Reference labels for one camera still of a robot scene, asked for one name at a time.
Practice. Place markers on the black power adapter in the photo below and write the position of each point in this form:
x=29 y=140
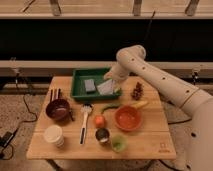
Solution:
x=5 y=140

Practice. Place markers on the green plastic cup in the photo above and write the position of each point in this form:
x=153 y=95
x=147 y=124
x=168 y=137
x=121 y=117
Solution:
x=118 y=143

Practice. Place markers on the dark maroon bowl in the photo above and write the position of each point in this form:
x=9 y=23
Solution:
x=58 y=109

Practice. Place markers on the grey sponge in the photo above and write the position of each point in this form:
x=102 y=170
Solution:
x=89 y=85

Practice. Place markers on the brown pine cone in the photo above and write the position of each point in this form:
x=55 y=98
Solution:
x=137 y=92

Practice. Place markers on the small metal cup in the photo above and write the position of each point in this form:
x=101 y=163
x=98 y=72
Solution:
x=102 y=135

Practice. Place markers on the green plastic tray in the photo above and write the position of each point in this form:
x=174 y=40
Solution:
x=78 y=91

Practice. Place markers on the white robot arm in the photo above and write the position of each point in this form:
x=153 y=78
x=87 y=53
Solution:
x=193 y=101

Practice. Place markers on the green chili pepper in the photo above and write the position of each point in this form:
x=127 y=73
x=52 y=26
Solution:
x=110 y=106

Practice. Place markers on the dark chopstick left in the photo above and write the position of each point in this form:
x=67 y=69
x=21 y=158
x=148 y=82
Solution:
x=51 y=94

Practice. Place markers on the white paper cup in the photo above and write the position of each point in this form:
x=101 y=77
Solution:
x=54 y=135

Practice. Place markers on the orange tomato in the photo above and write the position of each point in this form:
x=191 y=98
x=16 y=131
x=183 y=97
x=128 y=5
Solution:
x=99 y=121

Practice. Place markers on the red bowl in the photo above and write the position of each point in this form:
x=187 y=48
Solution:
x=127 y=118

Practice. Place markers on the folded grey cloth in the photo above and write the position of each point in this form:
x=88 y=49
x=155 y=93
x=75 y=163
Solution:
x=106 y=88

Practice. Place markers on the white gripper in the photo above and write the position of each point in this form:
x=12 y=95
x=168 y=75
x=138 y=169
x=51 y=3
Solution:
x=113 y=74

